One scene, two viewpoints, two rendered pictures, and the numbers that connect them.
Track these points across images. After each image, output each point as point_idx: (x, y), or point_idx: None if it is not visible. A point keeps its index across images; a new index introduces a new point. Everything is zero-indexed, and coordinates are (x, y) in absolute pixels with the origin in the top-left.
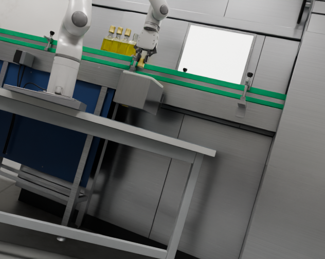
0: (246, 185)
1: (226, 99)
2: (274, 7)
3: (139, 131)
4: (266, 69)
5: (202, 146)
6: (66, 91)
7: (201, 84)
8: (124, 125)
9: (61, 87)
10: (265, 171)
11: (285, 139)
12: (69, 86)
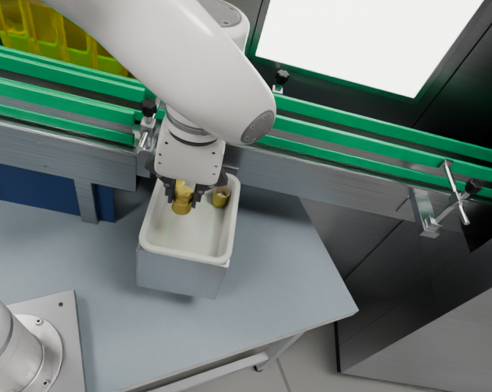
0: (373, 229)
1: (385, 185)
2: None
3: (221, 358)
4: None
5: (337, 317)
6: (24, 382)
7: (331, 148)
8: (190, 367)
9: (8, 390)
10: (432, 319)
11: (490, 299)
12: (25, 372)
